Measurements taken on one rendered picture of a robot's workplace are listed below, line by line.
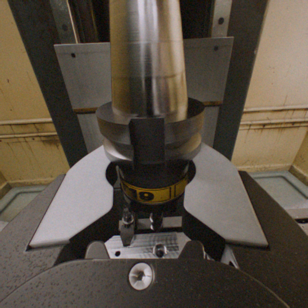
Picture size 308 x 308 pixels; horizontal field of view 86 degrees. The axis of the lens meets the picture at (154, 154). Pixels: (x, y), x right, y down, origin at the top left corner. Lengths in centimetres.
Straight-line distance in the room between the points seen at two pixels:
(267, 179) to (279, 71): 71
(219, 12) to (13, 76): 95
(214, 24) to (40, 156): 114
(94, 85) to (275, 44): 89
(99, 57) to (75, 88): 12
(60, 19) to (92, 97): 19
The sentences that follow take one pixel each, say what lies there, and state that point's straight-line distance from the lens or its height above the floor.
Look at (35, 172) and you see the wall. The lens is 138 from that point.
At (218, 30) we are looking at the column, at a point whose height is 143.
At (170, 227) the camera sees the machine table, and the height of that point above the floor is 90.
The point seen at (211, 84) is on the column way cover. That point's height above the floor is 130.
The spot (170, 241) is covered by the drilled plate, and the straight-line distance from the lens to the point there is 46.
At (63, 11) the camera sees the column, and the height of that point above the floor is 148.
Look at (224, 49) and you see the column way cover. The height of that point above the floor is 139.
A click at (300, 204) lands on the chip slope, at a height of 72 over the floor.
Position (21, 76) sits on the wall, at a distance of 111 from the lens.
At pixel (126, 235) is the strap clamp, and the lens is 46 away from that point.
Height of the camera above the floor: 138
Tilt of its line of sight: 31 degrees down
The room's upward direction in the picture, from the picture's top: 3 degrees counter-clockwise
